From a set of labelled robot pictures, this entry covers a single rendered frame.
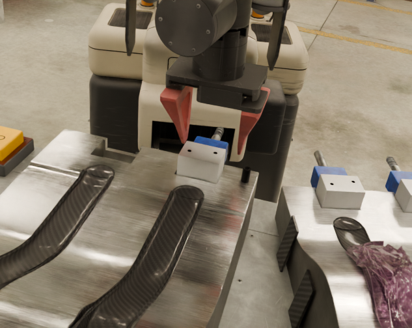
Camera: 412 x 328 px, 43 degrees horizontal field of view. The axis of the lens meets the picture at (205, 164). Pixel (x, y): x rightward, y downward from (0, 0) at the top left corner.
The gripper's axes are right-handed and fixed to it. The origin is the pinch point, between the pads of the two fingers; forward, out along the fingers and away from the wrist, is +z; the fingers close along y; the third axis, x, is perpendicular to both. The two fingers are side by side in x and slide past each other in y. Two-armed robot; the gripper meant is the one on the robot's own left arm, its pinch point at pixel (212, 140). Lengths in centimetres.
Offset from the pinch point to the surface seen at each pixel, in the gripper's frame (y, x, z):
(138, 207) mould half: -5.3, -10.6, 3.5
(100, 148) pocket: -14.4, -0.6, 4.1
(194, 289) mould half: 3.9, -19.9, 3.5
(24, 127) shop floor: -116, 126, 94
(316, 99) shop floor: 9, 222, 101
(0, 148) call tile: -30.0, 0.0, 8.0
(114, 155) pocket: -12.9, 0.2, 5.4
